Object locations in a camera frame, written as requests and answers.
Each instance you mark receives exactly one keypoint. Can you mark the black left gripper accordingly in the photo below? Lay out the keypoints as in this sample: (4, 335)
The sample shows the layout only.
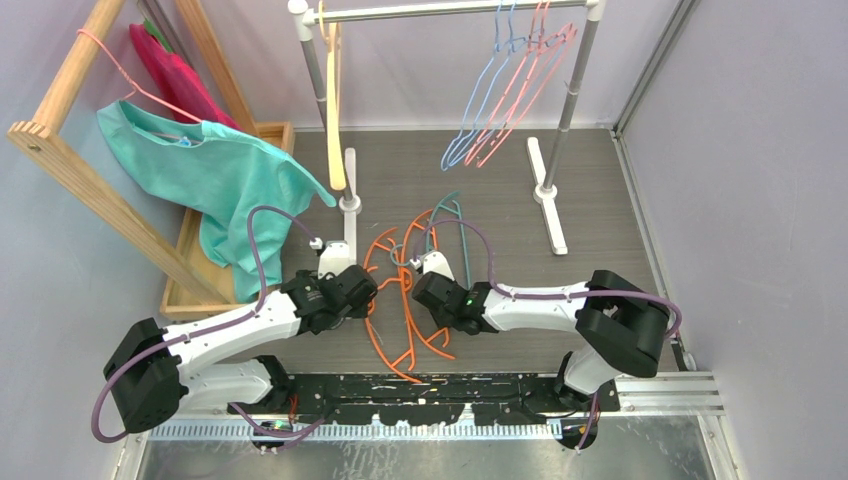
(313, 274)

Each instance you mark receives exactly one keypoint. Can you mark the teal t-shirt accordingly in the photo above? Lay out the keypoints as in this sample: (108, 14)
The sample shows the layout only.
(246, 189)

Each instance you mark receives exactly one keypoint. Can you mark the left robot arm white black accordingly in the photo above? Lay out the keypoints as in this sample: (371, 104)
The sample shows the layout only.
(156, 371)

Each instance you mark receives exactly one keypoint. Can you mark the teal plastic hanger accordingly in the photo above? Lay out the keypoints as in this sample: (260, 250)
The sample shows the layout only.
(464, 245)

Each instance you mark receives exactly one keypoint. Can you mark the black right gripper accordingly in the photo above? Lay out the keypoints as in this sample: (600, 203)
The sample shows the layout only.
(441, 321)

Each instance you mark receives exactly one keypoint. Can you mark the red garment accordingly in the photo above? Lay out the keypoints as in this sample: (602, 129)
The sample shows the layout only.
(177, 82)

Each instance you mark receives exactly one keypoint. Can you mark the wooden clothes rack frame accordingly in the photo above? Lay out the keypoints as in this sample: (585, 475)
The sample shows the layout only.
(39, 138)

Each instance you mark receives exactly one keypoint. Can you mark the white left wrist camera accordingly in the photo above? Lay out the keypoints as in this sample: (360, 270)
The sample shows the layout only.
(333, 256)

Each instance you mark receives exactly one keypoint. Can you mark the white slotted cable duct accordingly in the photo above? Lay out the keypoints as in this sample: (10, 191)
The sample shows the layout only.
(465, 429)

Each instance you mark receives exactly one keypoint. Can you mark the pink hanger holding shirt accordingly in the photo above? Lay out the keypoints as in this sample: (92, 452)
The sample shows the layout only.
(135, 87)

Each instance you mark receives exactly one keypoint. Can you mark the beige plastic hanger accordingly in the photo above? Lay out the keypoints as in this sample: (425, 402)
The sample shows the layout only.
(331, 33)

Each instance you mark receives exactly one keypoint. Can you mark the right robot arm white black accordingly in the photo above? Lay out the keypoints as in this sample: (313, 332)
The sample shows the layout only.
(624, 327)

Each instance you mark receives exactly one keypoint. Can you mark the wooden tray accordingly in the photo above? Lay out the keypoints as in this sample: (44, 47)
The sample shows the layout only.
(178, 304)

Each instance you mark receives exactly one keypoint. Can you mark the white metal clothes rack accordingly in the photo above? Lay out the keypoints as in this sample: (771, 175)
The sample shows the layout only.
(417, 63)

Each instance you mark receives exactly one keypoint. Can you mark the pink wire hanger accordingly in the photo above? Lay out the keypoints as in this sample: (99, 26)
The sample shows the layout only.
(489, 84)
(539, 58)

